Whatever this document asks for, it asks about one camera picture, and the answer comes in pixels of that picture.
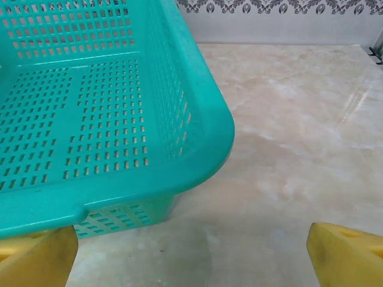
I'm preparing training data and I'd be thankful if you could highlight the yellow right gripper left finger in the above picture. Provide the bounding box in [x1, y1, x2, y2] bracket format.
[0, 225, 79, 287]

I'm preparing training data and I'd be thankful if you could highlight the teal plastic basket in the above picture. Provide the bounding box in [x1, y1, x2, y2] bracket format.
[0, 0, 236, 240]

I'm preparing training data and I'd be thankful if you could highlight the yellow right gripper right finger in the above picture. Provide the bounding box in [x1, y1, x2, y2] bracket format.
[306, 221, 383, 287]

